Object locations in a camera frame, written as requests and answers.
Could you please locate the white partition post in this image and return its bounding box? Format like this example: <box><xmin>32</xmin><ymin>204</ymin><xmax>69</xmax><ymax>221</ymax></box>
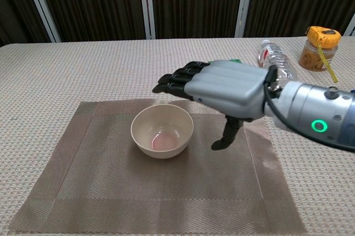
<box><xmin>138</xmin><ymin>0</ymin><xmax>156</xmax><ymax>39</ymax></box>
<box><xmin>234</xmin><ymin>0</ymin><xmax>256</xmax><ymax>38</ymax></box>
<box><xmin>342</xmin><ymin>15</ymin><xmax>355</xmax><ymax>37</ymax></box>
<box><xmin>21</xmin><ymin>0</ymin><xmax>62</xmax><ymax>43</ymax></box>

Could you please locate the clear plastic water bottle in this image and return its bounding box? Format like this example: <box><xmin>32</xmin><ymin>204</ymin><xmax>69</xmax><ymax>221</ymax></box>
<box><xmin>257</xmin><ymin>38</ymin><xmax>299</xmax><ymax>83</ymax></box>

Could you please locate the jar of rubber bands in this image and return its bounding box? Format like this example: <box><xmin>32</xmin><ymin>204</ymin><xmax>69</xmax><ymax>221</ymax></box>
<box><xmin>298</xmin><ymin>37</ymin><xmax>339</xmax><ymax>72</ymax></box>

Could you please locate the beige bowl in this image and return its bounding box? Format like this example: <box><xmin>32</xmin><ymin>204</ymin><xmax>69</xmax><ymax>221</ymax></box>
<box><xmin>130</xmin><ymin>104</ymin><xmax>194</xmax><ymax>159</ymax></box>

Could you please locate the yellow tape measure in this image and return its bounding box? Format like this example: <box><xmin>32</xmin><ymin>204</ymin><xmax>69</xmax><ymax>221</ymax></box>
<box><xmin>306</xmin><ymin>26</ymin><xmax>342</xmax><ymax>83</ymax></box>

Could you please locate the brown woven placemat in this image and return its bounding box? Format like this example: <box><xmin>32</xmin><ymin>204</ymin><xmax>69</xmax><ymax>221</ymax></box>
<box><xmin>7</xmin><ymin>98</ymin><xmax>308</xmax><ymax>234</ymax></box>

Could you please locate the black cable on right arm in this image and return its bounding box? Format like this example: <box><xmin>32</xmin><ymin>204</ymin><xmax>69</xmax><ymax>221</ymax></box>
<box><xmin>263</xmin><ymin>65</ymin><xmax>299</xmax><ymax>134</ymax></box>

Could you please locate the beige woven tablecloth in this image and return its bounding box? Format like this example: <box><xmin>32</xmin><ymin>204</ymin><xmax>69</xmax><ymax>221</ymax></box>
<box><xmin>0</xmin><ymin>35</ymin><xmax>355</xmax><ymax>236</ymax></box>

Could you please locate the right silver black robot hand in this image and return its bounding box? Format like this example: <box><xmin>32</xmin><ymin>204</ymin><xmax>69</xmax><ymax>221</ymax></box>
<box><xmin>151</xmin><ymin>59</ymin><xmax>280</xmax><ymax>151</ymax></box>

